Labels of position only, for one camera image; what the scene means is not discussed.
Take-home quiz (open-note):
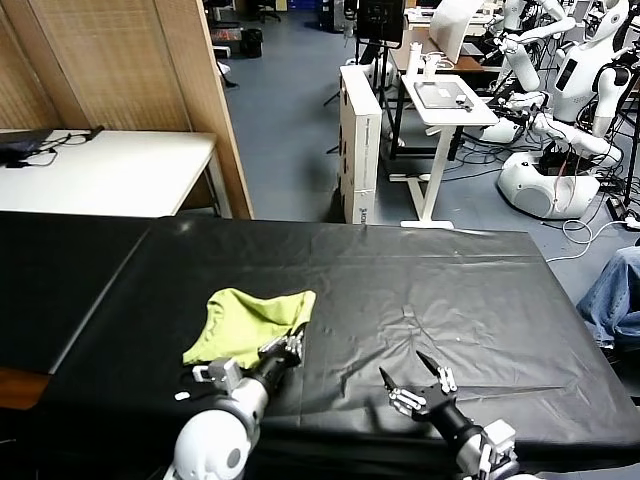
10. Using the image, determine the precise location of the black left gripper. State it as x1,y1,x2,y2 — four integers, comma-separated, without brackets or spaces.
252,327,306,391

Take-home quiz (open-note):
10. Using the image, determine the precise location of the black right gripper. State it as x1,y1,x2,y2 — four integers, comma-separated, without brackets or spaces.
378,350,474,444

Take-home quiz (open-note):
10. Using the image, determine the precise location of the yellow-green T-shirt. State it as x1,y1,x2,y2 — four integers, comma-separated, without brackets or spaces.
182,288,317,369

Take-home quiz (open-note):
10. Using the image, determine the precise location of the large white rounded robot base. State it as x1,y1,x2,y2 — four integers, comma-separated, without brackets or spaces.
497,149,601,221

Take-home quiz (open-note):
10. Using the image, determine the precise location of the small white robot base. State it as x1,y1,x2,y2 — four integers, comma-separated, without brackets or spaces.
479,117,526,146

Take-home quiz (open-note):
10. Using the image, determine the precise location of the black plastic table cover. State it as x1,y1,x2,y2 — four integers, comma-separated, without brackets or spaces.
39,217,640,476

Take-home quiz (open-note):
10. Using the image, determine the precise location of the blue jeans leg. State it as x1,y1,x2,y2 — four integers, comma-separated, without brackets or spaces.
575,248,640,346

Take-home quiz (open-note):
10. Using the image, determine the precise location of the tall white cardboard box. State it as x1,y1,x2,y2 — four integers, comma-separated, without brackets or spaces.
339,65,384,226

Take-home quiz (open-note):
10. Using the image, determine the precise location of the white folding table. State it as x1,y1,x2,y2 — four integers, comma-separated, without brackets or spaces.
0,128,234,220

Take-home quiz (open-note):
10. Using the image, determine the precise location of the black side table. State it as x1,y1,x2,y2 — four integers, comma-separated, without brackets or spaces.
0,209,156,376

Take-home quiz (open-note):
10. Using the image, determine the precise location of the small white standing desk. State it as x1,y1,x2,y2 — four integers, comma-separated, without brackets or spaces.
389,74,501,230

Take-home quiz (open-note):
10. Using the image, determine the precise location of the grey closed laptop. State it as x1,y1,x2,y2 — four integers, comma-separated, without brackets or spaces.
413,81,475,111

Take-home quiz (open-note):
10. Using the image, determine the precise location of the black trash bin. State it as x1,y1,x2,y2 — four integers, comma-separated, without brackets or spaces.
241,28,265,60

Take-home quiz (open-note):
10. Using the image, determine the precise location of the white water bottle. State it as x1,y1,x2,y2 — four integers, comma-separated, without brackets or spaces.
406,42,424,81

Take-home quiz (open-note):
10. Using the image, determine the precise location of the wooden partition screen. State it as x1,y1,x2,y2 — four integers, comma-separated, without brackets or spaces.
0,0,255,221

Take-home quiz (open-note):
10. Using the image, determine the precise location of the brown wooden desk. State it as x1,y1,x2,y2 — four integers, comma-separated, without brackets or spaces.
389,24,506,76

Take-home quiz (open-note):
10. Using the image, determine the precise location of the black monitor on stand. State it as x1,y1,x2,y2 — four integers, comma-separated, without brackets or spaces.
324,0,406,156

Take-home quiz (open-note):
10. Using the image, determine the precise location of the white humanoid robot upper body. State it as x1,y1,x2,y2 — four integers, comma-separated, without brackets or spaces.
529,0,634,169

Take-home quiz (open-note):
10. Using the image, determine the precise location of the white curved sheet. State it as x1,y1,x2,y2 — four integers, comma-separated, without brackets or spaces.
430,0,484,64

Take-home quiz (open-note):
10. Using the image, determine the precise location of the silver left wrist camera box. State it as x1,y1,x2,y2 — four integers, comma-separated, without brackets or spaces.
192,357,241,394

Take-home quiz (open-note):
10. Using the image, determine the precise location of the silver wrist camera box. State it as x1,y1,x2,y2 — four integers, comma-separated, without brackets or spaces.
192,357,241,394
482,419,519,464

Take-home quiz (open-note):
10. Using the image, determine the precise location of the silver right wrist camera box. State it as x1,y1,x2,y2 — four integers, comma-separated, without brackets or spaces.
482,419,519,464

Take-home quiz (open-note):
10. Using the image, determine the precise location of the white floor cable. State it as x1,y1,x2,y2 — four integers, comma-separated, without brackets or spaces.
544,217,640,264

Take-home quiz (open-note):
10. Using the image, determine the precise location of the black floor cable tangle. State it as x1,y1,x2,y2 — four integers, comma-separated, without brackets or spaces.
447,134,509,182

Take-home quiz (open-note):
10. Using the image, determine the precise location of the black cable with adapter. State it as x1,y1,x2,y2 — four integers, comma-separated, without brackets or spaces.
4,125,106,170

